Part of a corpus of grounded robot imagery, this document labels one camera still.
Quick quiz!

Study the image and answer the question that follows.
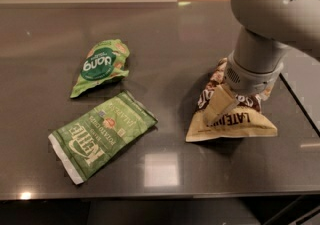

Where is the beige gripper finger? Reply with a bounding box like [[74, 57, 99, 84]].
[[203, 84, 239, 126], [260, 87, 272, 101]]

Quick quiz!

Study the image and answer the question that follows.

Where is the brown Late July chip bag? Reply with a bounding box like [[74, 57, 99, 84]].
[[186, 58, 278, 142]]

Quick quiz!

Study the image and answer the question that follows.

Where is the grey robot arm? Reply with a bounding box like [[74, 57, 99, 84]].
[[204, 0, 320, 126]]

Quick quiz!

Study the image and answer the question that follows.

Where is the green Dang chip bag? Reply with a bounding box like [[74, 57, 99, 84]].
[[70, 39, 130, 98]]

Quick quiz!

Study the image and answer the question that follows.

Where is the green Kettle chip bag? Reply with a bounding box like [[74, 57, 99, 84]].
[[48, 91, 157, 185]]

